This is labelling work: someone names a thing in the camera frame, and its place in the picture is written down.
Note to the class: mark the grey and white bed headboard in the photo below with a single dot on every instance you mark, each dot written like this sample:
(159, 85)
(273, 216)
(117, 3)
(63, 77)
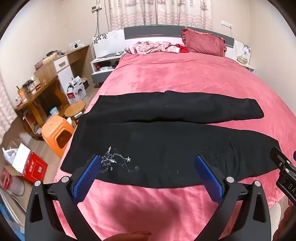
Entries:
(150, 31)

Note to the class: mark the glass table lamp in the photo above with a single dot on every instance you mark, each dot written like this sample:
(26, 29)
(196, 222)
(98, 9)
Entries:
(243, 56)

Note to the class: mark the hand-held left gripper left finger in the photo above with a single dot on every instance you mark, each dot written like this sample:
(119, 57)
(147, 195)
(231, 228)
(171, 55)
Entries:
(86, 179)

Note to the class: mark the black pants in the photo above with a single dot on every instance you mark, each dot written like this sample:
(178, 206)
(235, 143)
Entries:
(161, 143)

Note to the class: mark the wooden desk with white drawers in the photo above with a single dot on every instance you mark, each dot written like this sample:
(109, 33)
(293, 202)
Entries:
(66, 71)

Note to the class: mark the red clothes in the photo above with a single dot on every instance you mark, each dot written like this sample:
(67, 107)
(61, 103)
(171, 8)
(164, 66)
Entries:
(182, 48)

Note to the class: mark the wooden table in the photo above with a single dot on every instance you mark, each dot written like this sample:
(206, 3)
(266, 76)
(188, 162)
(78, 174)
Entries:
(46, 87)

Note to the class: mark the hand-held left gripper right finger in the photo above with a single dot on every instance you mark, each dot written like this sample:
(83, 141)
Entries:
(209, 180)

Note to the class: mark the person's left hand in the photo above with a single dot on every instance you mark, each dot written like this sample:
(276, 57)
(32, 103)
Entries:
(131, 236)

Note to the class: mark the white plastic bag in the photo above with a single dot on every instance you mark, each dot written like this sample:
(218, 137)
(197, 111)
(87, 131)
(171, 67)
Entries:
(9, 155)

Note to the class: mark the white grey open nightstand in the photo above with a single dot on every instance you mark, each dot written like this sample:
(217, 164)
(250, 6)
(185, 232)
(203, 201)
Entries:
(101, 76)

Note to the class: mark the table clutter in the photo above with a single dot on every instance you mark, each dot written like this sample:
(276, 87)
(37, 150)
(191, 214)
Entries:
(31, 87)

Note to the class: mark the pink floral clothes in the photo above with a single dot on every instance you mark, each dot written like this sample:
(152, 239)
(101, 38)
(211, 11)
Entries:
(145, 47)

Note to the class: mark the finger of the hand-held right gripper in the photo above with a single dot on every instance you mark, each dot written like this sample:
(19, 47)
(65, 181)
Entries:
(277, 157)

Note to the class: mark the white wall socket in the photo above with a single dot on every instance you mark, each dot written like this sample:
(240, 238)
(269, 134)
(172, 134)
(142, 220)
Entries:
(226, 23)

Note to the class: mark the white appliance box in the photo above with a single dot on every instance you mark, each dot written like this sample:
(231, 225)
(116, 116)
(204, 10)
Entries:
(77, 91)

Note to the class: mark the round wooden stool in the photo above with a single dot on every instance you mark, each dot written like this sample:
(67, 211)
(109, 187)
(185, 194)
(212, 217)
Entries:
(75, 109)

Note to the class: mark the pink bed blanket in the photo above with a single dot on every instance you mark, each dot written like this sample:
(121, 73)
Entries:
(175, 71)

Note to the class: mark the orange plastic stool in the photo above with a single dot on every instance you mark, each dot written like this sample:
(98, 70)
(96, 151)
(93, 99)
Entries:
(54, 126)

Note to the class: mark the dark pink ruffled pillow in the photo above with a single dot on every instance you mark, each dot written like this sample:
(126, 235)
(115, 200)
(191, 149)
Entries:
(203, 42)

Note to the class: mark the red box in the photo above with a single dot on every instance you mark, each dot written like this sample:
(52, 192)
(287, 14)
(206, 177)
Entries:
(34, 166)

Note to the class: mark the patterned window curtain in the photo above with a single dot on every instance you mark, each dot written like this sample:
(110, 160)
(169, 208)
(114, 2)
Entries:
(161, 14)

